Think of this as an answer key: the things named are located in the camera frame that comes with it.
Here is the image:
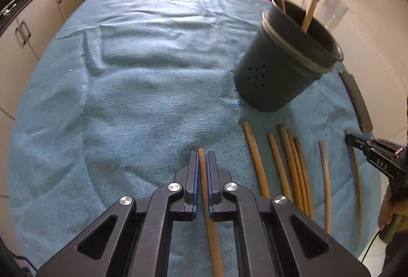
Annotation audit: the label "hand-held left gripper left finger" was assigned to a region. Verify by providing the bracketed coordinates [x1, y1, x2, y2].
[36, 151, 200, 277]

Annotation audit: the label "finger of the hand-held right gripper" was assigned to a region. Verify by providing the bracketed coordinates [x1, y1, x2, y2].
[346, 133, 399, 182]

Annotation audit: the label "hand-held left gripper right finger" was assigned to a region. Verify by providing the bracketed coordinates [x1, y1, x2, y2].
[207, 151, 372, 277]

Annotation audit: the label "bunch of brown chopsticks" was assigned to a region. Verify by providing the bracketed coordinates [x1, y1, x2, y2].
[242, 121, 334, 234]

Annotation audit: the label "black utensil holder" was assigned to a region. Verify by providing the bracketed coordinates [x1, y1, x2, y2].
[234, 0, 345, 112]

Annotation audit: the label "person's right hand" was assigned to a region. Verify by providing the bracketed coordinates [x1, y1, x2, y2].
[379, 188, 396, 232]

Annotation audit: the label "black phone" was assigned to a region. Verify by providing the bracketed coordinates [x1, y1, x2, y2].
[338, 70, 373, 132]

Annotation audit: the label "blue towel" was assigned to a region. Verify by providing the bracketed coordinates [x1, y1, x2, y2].
[8, 0, 381, 277]

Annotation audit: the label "white kitchen base cabinets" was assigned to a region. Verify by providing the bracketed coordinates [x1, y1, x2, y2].
[0, 0, 258, 124]

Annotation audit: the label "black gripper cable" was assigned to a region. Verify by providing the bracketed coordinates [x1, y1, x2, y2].
[360, 228, 383, 263]

